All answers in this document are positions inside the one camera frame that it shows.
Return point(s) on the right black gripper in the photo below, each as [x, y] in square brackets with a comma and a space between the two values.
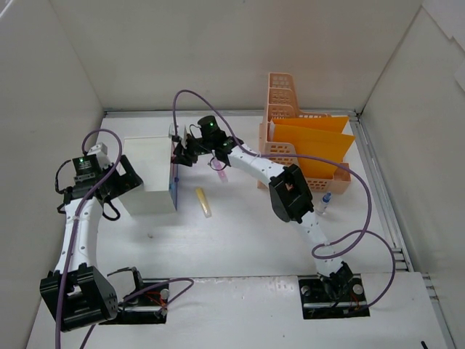
[187, 149]

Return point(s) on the pink desk organizer rack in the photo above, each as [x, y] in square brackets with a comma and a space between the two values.
[282, 103]

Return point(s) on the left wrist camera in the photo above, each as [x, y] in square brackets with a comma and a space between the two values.
[100, 150]

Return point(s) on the small clear dropper bottle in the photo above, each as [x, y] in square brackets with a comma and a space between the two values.
[321, 206]

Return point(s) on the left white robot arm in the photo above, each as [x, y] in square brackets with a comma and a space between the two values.
[75, 292]

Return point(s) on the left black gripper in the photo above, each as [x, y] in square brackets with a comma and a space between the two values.
[118, 178]

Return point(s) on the purple highlighter pen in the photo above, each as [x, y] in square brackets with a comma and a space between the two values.
[219, 168]

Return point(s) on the purple drawer with knob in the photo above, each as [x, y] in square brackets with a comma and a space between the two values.
[173, 189]

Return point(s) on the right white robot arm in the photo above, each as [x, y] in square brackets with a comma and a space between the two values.
[290, 196]

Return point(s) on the yellow highlighter pen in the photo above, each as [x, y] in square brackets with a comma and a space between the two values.
[203, 201]

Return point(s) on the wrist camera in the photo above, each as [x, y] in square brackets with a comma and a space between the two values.
[178, 134]
[100, 150]

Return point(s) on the orange folder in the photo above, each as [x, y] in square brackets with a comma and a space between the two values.
[320, 137]

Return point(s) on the white mini drawer cabinet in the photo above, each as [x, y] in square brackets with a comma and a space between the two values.
[151, 158]

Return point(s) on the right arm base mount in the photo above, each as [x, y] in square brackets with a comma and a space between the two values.
[317, 305]

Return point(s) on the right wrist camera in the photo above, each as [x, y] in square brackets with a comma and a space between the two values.
[178, 134]

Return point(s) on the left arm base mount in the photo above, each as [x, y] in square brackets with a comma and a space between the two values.
[147, 308]

